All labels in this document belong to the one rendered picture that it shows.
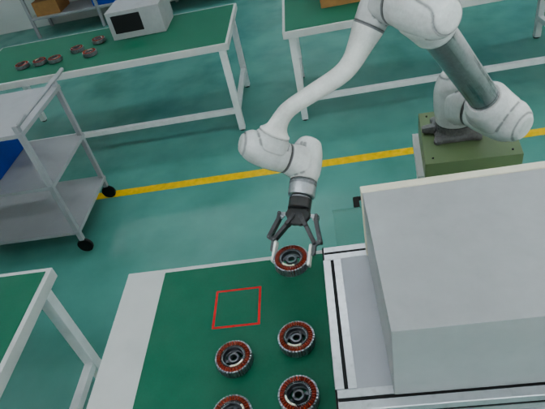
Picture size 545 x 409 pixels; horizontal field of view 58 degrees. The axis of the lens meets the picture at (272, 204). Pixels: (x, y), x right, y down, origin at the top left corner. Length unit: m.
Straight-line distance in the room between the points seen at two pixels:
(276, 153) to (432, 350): 0.85
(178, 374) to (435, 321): 0.93
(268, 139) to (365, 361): 0.77
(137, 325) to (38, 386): 1.18
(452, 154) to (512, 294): 1.18
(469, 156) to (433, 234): 1.05
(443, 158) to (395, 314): 1.22
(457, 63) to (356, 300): 0.81
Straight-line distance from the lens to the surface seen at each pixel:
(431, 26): 1.42
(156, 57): 3.86
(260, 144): 1.54
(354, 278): 1.20
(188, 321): 1.71
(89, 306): 3.08
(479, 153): 2.04
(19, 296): 2.15
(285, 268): 1.53
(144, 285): 1.90
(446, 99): 1.99
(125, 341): 1.76
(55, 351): 2.97
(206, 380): 1.56
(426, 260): 0.96
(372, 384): 1.04
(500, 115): 1.85
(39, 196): 3.86
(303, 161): 1.60
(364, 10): 1.58
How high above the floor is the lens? 2.02
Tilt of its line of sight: 39 degrees down
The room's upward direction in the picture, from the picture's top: 14 degrees counter-clockwise
